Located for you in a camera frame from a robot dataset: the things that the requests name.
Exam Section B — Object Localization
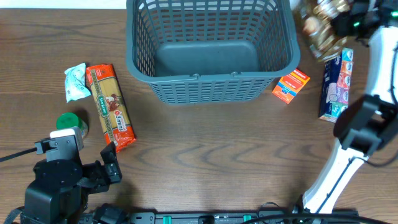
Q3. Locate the blue Kleenex tissue pack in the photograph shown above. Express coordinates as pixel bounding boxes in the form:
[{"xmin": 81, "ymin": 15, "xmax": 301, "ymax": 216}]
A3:
[{"xmin": 318, "ymin": 48, "xmax": 354, "ymax": 123}]

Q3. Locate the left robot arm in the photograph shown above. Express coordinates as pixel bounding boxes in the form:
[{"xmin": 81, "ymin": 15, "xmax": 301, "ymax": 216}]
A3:
[{"xmin": 21, "ymin": 136, "xmax": 122, "ymax": 223}]

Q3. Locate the white green sachet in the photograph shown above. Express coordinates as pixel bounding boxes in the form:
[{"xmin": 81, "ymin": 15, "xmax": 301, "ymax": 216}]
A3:
[{"xmin": 64, "ymin": 63, "xmax": 91, "ymax": 103}]

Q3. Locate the orange medicine box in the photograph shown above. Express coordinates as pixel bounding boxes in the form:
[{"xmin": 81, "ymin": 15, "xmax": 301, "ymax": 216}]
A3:
[{"xmin": 272, "ymin": 69, "xmax": 310, "ymax": 104}]

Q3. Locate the grey plastic basket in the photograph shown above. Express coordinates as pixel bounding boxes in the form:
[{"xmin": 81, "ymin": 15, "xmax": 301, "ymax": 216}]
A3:
[{"xmin": 126, "ymin": 0, "xmax": 300, "ymax": 104}]

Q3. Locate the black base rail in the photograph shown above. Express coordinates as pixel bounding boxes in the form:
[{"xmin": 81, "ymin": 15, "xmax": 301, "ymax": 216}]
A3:
[{"xmin": 77, "ymin": 203, "xmax": 360, "ymax": 224}]

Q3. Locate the brown Nescafe Gold pouch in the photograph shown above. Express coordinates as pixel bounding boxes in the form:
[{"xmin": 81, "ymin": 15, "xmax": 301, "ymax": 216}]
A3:
[{"xmin": 290, "ymin": 0, "xmax": 350, "ymax": 62}]

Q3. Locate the orange spaghetti packet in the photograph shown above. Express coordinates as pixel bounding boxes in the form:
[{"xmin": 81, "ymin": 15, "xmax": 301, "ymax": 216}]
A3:
[{"xmin": 86, "ymin": 64, "xmax": 136, "ymax": 152}]

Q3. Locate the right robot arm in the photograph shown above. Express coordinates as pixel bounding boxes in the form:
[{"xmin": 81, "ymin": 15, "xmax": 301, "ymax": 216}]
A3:
[{"xmin": 297, "ymin": 1, "xmax": 397, "ymax": 215}]

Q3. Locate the green lid spice jar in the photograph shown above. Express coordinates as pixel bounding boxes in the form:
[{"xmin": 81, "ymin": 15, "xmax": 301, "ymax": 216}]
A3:
[{"xmin": 56, "ymin": 113, "xmax": 89, "ymax": 138}]

